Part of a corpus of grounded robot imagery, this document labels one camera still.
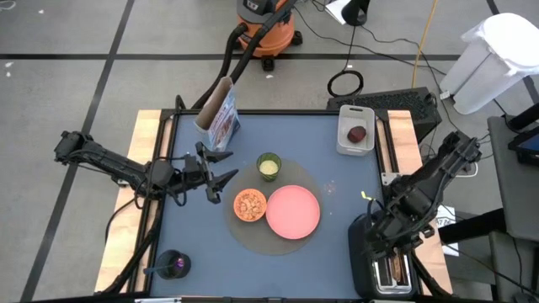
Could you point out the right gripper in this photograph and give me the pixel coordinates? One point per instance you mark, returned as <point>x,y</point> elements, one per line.
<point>396,233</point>

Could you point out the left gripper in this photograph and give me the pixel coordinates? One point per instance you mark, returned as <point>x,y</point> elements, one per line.
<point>195,174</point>

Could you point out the blue cereal box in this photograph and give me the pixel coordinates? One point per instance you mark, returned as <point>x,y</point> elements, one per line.
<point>223,122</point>

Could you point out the dark red apple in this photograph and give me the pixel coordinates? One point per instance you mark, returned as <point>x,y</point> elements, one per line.
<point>356,134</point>

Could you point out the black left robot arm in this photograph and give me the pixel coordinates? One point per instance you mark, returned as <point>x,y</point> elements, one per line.
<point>109,162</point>

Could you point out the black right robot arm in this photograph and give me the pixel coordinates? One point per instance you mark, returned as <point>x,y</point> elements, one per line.
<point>433,181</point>

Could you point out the orange patterned bowl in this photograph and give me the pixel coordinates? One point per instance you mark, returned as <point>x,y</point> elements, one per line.
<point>235,205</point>

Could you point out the yellow tape tag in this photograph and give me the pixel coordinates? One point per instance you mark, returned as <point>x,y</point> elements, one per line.
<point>366,196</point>

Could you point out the brown cereal pieces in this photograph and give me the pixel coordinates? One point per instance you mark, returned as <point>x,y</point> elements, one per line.
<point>249,206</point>

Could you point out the green plastic cup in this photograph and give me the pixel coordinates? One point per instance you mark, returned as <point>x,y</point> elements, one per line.
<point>269,178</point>

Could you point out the printed paper sheet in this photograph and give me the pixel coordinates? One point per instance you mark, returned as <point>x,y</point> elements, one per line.
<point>446,214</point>

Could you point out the black and chrome toaster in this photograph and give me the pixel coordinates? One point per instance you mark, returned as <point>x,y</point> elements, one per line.
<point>358,278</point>

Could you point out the black support bar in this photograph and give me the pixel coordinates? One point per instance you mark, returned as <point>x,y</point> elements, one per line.
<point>471,227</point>

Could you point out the spilled cereal crumbs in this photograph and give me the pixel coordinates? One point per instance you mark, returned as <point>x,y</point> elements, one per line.
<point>330,188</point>

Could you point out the grey round placemat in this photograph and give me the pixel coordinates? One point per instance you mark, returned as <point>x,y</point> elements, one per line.
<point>252,240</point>

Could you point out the pink plate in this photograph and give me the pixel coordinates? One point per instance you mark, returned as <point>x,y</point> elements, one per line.
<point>292,212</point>

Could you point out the light wooden side board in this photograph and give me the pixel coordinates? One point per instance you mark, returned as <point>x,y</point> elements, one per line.
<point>143,126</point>
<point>402,122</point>

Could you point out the dark plastic cup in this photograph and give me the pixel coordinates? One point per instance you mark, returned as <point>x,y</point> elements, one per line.
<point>168,261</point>

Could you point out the dark plastic spoon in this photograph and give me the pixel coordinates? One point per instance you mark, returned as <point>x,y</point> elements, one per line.
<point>151,269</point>

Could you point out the orange shop vacuum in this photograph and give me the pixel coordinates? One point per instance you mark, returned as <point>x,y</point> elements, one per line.
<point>265,38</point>
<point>252,48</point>

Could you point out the grey plastic bin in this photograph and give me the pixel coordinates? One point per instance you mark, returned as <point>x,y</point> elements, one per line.
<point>355,115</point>

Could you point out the grey desk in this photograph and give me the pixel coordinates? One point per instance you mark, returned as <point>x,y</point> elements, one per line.
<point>522,202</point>

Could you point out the black computer monitor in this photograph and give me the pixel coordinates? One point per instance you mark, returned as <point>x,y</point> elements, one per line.
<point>526,147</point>

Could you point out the white paper sheet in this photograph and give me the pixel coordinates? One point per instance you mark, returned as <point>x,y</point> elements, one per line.
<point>337,8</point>

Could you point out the white trash can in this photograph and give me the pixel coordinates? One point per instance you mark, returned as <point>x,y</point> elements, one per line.
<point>497,54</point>

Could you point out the small metal bracket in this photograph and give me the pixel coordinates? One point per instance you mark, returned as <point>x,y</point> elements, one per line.
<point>386,179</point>

